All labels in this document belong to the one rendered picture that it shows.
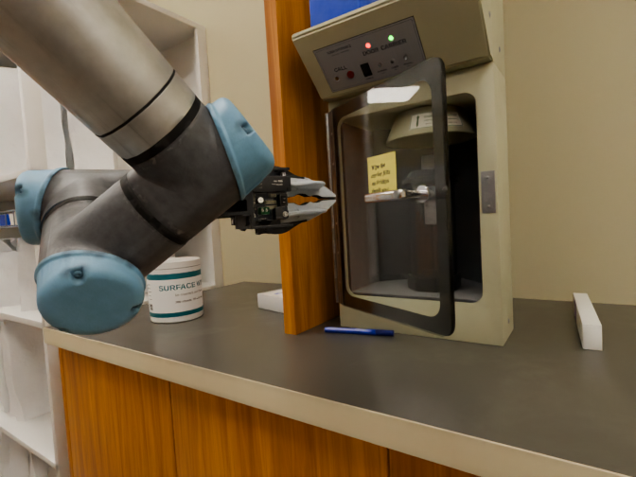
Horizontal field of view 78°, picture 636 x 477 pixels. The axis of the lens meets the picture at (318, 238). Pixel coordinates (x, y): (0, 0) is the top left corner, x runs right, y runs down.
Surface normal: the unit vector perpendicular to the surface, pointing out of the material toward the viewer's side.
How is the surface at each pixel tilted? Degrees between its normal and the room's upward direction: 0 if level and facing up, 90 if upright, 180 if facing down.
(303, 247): 90
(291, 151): 90
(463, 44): 135
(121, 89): 117
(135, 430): 90
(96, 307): 124
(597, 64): 90
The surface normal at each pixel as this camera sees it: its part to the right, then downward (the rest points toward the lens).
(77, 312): 0.43, 0.57
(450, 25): -0.36, 0.76
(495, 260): -0.56, 0.07
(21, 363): 0.52, -0.08
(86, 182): 0.29, -0.82
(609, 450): -0.06, -1.00
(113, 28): 0.83, -0.07
